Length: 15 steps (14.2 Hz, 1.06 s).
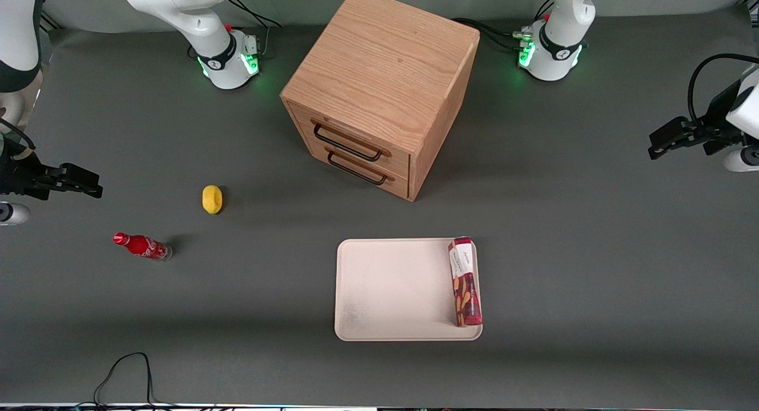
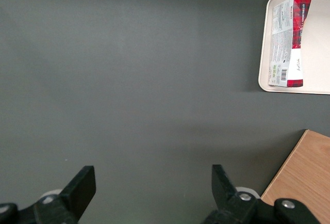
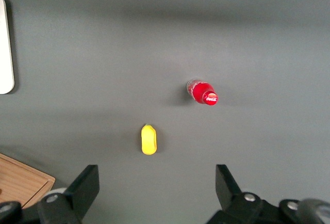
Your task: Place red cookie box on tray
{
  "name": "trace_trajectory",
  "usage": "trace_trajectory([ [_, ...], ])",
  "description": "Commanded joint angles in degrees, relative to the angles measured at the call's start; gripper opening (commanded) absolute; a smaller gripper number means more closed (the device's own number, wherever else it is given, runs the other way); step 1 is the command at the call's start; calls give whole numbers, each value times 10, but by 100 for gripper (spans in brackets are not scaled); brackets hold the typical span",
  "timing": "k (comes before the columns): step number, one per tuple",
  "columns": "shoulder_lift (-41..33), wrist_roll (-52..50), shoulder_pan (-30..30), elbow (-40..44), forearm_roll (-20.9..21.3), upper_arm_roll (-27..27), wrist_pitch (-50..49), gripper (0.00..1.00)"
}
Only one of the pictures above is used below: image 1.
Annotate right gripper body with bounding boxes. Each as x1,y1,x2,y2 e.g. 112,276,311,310
0,153,61,199

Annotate red cookie box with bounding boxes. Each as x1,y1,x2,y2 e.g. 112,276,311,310
448,237,483,328

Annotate beige plastic tray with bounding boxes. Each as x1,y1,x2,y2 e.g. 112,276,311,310
334,238,483,342

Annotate red cola bottle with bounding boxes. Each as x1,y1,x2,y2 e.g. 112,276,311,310
113,232,174,262

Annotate yellow lemon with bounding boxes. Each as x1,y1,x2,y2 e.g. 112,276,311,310
202,185,224,215

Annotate wooden drawer front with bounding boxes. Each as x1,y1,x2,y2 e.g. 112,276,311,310
305,143,411,200
287,101,413,177

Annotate wooden drawer cabinet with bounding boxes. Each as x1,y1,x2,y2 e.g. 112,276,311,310
280,0,481,202

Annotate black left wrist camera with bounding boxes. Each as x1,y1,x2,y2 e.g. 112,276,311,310
691,79,742,157

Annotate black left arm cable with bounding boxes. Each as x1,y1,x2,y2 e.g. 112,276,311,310
687,53,759,128

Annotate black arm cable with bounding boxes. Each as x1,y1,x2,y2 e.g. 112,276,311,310
0,119,36,152
687,53,759,128

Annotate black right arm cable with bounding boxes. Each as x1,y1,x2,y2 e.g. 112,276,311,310
0,119,36,152

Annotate black looped table cable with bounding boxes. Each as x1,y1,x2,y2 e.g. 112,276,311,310
71,352,238,409

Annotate black left base cables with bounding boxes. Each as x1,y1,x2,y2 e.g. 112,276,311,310
454,0,555,51

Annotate black base cables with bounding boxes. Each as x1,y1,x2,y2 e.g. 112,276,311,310
454,0,555,51
225,0,283,59

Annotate black right base cables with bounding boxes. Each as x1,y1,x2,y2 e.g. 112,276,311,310
225,0,283,59

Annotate black metal drawer handle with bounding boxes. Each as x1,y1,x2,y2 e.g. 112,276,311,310
324,145,396,186
312,119,393,163

